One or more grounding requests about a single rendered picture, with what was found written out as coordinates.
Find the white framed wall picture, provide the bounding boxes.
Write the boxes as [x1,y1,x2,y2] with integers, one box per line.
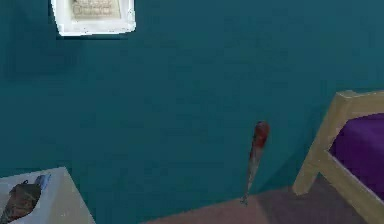
[50,0,137,37]

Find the brown crumpled thing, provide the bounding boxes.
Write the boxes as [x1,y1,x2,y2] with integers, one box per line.
[0,180,43,224]

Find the white bin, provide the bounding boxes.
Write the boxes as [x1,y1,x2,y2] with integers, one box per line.
[0,166,97,224]

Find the red baseball bat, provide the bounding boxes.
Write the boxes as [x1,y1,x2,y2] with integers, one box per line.
[240,120,271,206]

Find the wooden bed with purple cover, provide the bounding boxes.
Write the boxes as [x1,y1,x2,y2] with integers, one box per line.
[292,89,384,224]

